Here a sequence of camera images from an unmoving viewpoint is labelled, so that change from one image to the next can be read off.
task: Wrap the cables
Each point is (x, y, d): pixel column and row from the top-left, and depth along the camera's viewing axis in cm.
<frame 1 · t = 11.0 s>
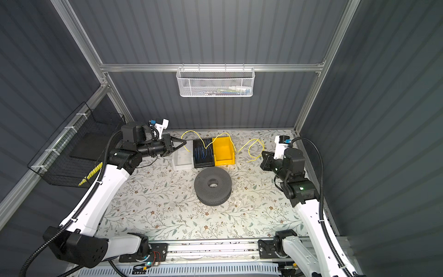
left hand: (185, 141, 69), fingers closed
right hand: (265, 153, 72), fingers closed
white plastic bin: (183, 157, 107), on the table
black plastic bin: (203, 163, 103), point 3 cm above the table
yellow plastic bin: (224, 151, 111), on the table

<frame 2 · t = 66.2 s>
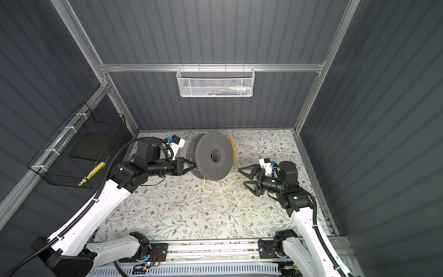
left hand: (195, 165, 67), fingers closed
right hand: (242, 179, 69), fingers open
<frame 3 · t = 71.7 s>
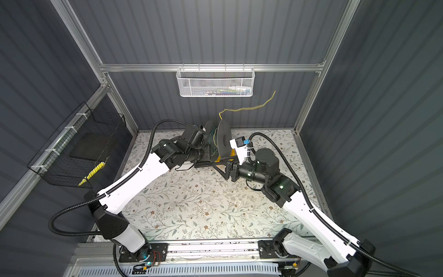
left hand: (211, 151, 74), fingers closed
right hand: (217, 165, 62), fingers open
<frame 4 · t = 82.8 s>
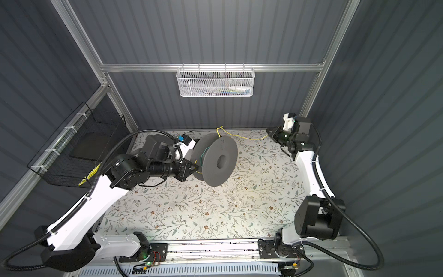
left hand: (198, 167, 63), fingers closed
right hand: (268, 131, 80), fingers closed
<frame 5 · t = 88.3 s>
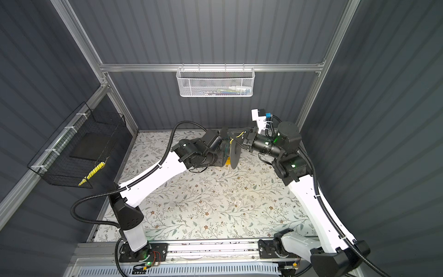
left hand: (221, 158, 76), fingers closed
right hand: (228, 136, 56), fingers closed
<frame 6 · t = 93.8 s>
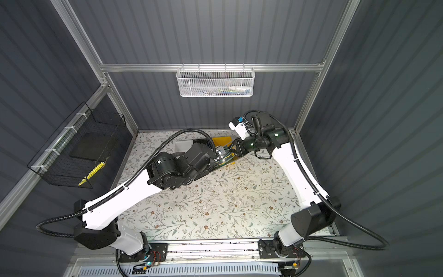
left hand: (201, 156, 67), fingers closed
right hand: (229, 150, 72), fingers closed
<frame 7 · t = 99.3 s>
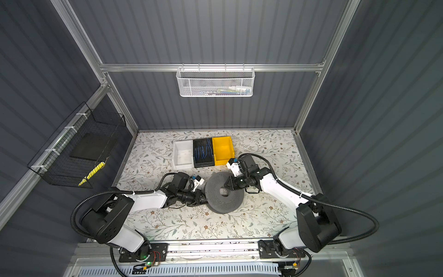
left hand: (210, 201, 84), fingers closed
right hand: (227, 186, 83), fingers closed
